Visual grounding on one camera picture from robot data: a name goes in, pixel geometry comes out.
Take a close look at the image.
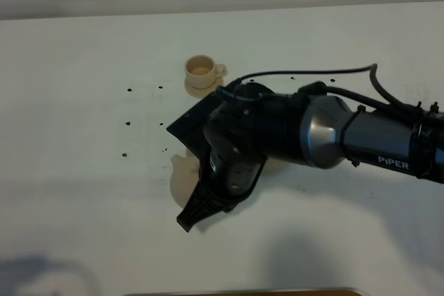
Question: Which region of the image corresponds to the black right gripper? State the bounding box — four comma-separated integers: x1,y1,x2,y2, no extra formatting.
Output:
176,82,288,232

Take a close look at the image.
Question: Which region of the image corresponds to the beige ceramic teapot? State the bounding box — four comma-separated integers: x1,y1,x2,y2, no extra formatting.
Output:
170,149,200,208

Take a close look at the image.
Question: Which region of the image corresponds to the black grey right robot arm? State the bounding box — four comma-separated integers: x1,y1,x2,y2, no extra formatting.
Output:
168,82,443,230

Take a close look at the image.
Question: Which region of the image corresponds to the large beige teapot saucer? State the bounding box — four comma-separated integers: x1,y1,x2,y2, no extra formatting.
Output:
187,146,292,175

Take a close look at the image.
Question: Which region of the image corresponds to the far beige cup saucer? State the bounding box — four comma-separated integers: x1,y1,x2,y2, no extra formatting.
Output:
184,78,224,98

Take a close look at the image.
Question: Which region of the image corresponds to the far beige teacup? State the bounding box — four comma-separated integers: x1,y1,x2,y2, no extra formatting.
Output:
185,55,228,89

